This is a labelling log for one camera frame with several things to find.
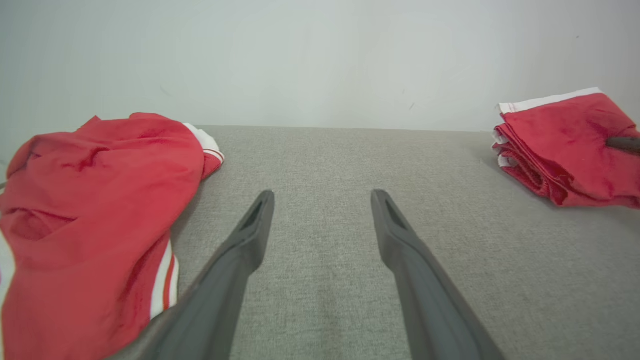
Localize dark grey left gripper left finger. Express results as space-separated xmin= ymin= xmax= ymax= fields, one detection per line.
xmin=107 ymin=189 xmax=276 ymax=360

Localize red shorts with white trim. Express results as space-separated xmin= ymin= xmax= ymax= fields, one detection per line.
xmin=491 ymin=87 xmax=640 ymax=210

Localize red jersey with white sleeves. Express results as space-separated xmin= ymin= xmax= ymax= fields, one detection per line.
xmin=0 ymin=112 xmax=225 ymax=360

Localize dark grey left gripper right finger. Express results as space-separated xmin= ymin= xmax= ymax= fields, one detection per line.
xmin=371 ymin=189 xmax=506 ymax=360

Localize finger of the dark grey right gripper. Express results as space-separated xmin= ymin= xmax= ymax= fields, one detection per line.
xmin=606 ymin=136 xmax=640 ymax=155

